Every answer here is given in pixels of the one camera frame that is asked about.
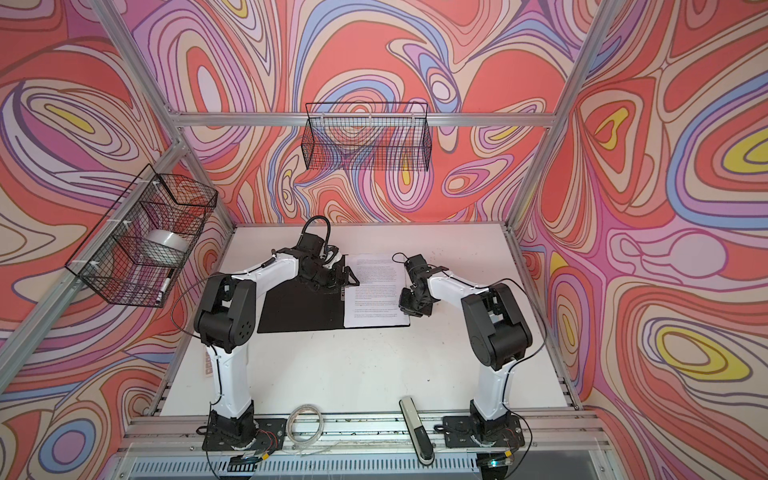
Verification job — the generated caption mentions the black wire basket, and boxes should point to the black wire basket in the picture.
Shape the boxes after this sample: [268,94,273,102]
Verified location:
[301,101,432,172]
[65,165,218,308]

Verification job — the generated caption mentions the left black wire basket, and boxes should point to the left black wire basket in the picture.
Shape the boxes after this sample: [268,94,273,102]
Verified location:
[65,165,218,308]

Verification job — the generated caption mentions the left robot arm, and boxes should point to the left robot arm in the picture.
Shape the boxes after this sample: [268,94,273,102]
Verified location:
[193,215,360,452]

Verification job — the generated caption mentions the white and black stapler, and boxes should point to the white and black stapler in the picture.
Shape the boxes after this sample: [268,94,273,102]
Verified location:
[399,396,435,466]

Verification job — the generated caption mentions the white and black file folder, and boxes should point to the white and black file folder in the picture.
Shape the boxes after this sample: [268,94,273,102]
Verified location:
[256,254,412,334]

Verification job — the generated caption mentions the white coiled cable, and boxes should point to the white coiled cable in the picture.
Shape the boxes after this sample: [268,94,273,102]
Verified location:
[285,404,326,446]

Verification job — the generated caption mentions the pink white calculator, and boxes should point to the pink white calculator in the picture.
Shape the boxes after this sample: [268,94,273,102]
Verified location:
[203,352,214,377]

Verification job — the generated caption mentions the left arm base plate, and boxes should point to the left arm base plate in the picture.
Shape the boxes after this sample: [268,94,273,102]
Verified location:
[196,416,286,452]

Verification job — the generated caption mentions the silver tape roll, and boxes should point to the silver tape roll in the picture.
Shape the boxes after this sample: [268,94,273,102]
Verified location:
[142,229,189,255]

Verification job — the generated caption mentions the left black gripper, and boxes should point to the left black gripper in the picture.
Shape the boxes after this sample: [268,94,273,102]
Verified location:
[302,264,360,295]

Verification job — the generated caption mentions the rear black wire basket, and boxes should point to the rear black wire basket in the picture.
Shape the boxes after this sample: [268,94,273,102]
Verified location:
[301,101,432,172]

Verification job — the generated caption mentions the aluminium frame rail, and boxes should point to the aluminium frame rail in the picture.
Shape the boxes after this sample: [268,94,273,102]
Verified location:
[105,410,628,479]

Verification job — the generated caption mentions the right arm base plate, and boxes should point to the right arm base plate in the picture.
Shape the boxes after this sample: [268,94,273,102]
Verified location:
[435,413,526,451]

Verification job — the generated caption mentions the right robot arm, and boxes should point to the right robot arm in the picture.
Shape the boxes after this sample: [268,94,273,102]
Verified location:
[399,254,533,447]

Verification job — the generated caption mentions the marker pen in basket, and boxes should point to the marker pen in basket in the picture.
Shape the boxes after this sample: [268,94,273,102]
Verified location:
[156,269,175,306]

